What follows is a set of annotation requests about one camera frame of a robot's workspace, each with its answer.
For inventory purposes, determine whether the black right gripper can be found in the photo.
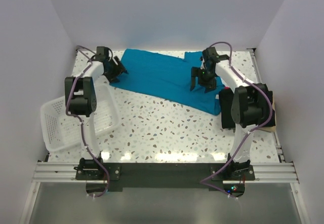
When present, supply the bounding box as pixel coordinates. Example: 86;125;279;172
190;66;217;94

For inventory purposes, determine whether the blue t shirt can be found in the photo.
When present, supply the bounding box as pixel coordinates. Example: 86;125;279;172
111;49;225;116

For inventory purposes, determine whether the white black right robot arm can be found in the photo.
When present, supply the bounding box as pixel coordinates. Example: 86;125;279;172
190;47;274;180

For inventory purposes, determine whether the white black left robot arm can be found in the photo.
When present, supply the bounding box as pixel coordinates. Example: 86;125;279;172
64;46;128;181

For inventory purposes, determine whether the black folded t shirt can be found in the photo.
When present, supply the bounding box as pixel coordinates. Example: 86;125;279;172
219;89;273;129

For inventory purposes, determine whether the white plastic basket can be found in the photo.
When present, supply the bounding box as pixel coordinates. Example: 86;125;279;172
40;84;121;152

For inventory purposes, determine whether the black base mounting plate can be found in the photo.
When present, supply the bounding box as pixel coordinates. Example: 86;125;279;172
74;159;255;194

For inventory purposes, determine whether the aluminium extrusion rail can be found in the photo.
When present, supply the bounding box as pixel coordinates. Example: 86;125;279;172
32;162;78;183

